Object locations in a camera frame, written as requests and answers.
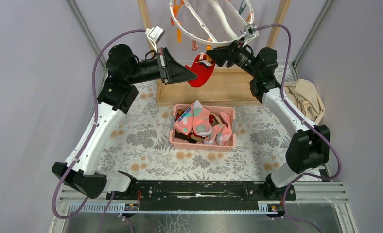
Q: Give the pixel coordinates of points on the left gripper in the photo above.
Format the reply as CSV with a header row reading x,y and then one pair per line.
x,y
172,71

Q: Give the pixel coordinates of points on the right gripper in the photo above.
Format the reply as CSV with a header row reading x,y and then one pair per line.
x,y
229,53

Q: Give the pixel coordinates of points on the wooden hanger stand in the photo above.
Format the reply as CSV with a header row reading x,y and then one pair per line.
x,y
225,86

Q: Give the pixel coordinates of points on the red sock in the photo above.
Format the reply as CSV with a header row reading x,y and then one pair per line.
x,y
213,120
203,66

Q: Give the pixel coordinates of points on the pink plastic basket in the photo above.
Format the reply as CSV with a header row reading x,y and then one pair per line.
x,y
180,144

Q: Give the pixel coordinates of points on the brown argyle sock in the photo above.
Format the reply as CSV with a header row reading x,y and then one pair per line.
x,y
191,137

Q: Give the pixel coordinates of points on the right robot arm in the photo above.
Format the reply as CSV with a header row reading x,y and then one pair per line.
x,y
307,148

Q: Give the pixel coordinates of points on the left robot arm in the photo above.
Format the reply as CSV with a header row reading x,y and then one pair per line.
x,y
79,170

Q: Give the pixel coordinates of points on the white round clip hanger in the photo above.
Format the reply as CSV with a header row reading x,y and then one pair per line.
x,y
210,23

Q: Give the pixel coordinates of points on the beige crumpled cloth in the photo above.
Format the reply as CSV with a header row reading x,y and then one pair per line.
x,y
304,95

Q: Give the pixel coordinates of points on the floral table mat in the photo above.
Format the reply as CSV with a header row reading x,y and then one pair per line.
x,y
139,145

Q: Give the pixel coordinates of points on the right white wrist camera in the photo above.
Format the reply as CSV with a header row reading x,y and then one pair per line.
x,y
249,34

